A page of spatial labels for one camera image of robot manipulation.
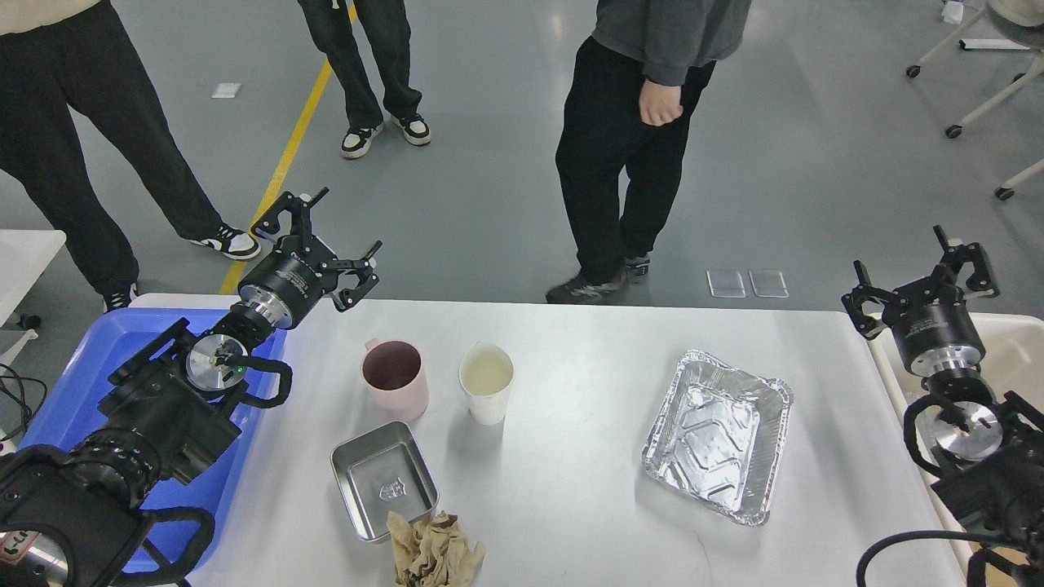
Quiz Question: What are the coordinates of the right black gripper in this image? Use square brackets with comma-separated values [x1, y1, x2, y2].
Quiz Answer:
[843, 225, 1001, 377]

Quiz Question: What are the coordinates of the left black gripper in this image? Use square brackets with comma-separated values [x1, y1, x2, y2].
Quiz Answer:
[237, 187, 383, 330]

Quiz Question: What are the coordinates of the pink ribbed mug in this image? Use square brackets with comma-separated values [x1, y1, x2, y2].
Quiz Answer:
[361, 338, 429, 422]

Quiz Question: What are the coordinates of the stainless steel square tray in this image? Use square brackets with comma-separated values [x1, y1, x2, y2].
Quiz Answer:
[330, 421, 438, 543]

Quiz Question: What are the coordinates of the aluminium foil tray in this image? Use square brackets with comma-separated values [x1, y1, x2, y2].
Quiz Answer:
[640, 349, 793, 527]

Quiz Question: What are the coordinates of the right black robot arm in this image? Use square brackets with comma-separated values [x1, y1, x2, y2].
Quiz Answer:
[843, 226, 1043, 586]

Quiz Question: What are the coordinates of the white bin right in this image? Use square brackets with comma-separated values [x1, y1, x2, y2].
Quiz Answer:
[869, 313, 1042, 586]

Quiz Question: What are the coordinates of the clear floor plate right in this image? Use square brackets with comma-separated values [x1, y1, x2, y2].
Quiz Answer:
[748, 271, 790, 298]

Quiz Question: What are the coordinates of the clear floor plate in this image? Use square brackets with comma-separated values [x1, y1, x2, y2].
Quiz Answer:
[707, 271, 748, 298]
[748, 271, 790, 298]

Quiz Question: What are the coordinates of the white paper on floor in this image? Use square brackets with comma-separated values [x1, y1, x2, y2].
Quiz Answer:
[211, 83, 243, 99]

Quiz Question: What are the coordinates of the clear floor plate left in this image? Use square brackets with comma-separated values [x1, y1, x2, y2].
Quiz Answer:
[707, 271, 748, 298]

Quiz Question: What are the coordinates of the white paper cup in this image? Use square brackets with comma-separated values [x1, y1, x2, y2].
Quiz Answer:
[458, 342, 515, 425]

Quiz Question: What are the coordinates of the person in dark jeans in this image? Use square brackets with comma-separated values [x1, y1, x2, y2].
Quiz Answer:
[296, 0, 432, 160]

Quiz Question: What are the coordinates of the blue plastic tray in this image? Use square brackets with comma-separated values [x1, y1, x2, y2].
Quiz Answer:
[15, 308, 288, 576]

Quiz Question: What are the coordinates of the white rolling chair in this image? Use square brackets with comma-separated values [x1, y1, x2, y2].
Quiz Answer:
[905, 0, 1044, 201]

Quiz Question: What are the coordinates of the white side table left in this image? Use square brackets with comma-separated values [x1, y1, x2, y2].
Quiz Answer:
[1, 229, 66, 323]

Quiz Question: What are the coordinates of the crumpled brown paper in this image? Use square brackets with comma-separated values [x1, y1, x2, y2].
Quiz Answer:
[387, 510, 487, 586]

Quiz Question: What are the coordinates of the person in cream top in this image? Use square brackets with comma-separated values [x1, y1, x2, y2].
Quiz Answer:
[0, 0, 262, 314]

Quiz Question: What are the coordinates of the person in grey hoodie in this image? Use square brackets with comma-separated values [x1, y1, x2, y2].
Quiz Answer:
[546, 1, 752, 304]

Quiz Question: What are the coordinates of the black cable left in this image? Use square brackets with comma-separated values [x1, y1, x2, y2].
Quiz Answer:
[0, 363, 48, 445]

